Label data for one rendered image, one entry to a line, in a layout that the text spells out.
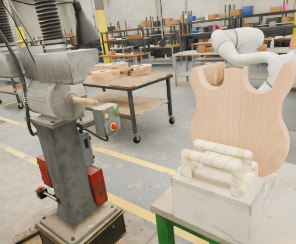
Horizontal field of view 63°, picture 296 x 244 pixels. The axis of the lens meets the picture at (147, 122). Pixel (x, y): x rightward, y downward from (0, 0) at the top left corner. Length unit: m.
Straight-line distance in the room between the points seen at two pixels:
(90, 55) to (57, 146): 0.72
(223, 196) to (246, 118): 0.27
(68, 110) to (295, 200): 1.20
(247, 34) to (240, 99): 0.85
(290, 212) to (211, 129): 0.40
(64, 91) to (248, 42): 1.14
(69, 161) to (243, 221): 1.26
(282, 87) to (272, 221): 0.46
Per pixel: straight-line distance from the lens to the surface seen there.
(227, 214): 0.82
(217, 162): 0.75
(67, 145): 1.73
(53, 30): 1.31
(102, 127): 1.68
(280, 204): 1.07
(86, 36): 1.34
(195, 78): 0.91
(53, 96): 1.45
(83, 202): 1.98
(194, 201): 0.86
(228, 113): 0.89
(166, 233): 1.09
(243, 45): 1.66
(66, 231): 2.00
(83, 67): 1.19
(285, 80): 0.81
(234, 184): 0.76
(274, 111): 0.84
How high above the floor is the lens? 1.59
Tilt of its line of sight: 21 degrees down
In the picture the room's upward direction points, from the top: 6 degrees counter-clockwise
